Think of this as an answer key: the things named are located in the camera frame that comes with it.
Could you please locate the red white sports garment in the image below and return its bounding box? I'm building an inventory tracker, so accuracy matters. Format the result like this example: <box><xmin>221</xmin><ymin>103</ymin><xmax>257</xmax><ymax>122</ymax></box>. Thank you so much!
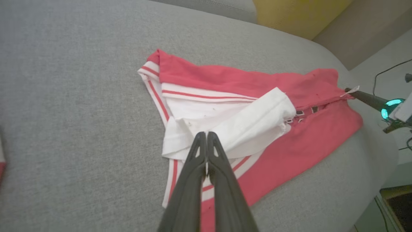
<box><xmin>138</xmin><ymin>49</ymin><xmax>363</xmax><ymax>232</ymax></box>

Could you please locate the yellow sofa cushion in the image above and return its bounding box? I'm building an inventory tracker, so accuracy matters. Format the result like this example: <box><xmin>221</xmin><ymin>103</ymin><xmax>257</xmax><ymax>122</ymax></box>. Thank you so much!
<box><xmin>253</xmin><ymin>0</ymin><xmax>354</xmax><ymax>41</ymax></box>

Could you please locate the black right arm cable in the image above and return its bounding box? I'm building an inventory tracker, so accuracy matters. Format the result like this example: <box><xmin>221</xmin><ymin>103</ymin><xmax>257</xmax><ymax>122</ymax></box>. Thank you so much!
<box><xmin>398</xmin><ymin>137</ymin><xmax>412</xmax><ymax>152</ymax></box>

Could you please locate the thin black floor cable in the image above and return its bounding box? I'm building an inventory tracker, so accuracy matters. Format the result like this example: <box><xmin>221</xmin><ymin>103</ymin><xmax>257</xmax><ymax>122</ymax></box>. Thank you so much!
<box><xmin>374</xmin><ymin>196</ymin><xmax>390</xmax><ymax>232</ymax></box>

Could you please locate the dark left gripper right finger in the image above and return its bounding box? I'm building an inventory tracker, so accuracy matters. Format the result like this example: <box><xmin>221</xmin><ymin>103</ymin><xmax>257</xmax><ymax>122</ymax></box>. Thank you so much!
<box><xmin>207</xmin><ymin>131</ymin><xmax>259</xmax><ymax>232</ymax></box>

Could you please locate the black wall socket cable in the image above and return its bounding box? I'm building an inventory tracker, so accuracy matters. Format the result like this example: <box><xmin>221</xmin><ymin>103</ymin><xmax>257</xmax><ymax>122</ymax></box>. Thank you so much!
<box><xmin>373</xmin><ymin>59</ymin><xmax>412</xmax><ymax>96</ymax></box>

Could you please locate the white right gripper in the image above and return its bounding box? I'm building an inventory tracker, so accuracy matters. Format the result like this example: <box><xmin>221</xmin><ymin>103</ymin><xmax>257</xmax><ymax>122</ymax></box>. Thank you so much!
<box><xmin>344</xmin><ymin>88</ymin><xmax>412</xmax><ymax>133</ymax></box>

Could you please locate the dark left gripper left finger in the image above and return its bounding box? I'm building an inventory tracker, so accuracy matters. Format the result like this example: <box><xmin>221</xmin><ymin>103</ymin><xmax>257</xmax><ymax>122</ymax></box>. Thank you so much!
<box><xmin>158</xmin><ymin>131</ymin><xmax>207</xmax><ymax>232</ymax></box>

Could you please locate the grey fabric sofa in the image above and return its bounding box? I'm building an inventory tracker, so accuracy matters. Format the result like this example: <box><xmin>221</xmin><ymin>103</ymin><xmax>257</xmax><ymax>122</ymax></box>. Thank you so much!
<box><xmin>0</xmin><ymin>0</ymin><xmax>399</xmax><ymax>232</ymax></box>

